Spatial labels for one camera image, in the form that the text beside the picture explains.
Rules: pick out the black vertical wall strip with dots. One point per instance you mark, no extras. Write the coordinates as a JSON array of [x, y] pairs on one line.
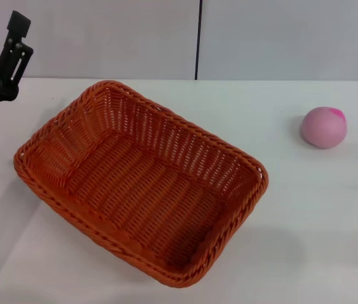
[[198, 38]]

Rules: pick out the orange woven rectangular basket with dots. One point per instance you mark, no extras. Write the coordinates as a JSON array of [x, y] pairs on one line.
[[141, 190]]

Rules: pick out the pink toy peach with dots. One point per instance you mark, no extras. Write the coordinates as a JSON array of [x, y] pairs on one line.
[[324, 130]]

